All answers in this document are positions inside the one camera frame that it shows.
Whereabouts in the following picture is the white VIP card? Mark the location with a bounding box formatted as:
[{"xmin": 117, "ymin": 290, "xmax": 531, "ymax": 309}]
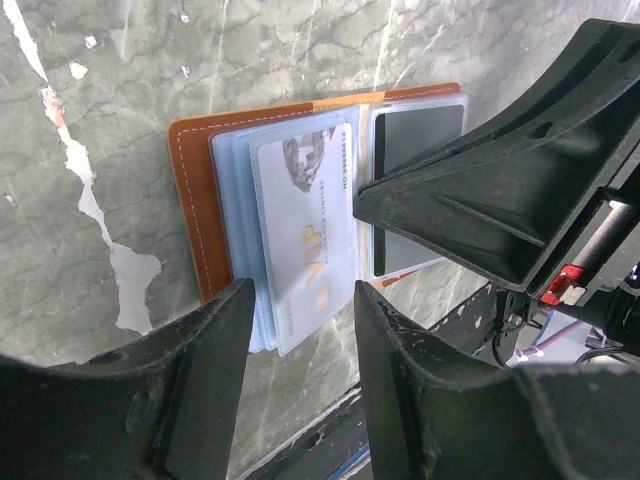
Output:
[{"xmin": 251, "ymin": 117, "xmax": 358, "ymax": 355}]

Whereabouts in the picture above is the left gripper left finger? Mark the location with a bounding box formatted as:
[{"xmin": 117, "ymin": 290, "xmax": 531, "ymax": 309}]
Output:
[{"xmin": 1, "ymin": 279, "xmax": 255, "ymax": 479}]

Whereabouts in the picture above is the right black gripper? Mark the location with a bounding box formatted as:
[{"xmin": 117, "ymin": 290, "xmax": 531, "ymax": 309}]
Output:
[{"xmin": 354, "ymin": 119, "xmax": 639, "ymax": 351}]

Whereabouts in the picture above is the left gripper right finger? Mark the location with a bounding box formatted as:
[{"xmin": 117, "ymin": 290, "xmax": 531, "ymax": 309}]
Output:
[{"xmin": 354, "ymin": 281, "xmax": 639, "ymax": 479}]

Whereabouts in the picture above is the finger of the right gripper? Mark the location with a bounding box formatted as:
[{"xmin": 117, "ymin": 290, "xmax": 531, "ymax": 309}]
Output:
[{"xmin": 444, "ymin": 19, "xmax": 639, "ymax": 165}]

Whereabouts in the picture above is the dark credit card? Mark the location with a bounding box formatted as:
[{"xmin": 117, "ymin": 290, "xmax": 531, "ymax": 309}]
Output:
[{"xmin": 372, "ymin": 103, "xmax": 466, "ymax": 277}]

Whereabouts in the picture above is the brown leather card holder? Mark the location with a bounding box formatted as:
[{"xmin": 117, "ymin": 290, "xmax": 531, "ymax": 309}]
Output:
[{"xmin": 167, "ymin": 83, "xmax": 468, "ymax": 355}]

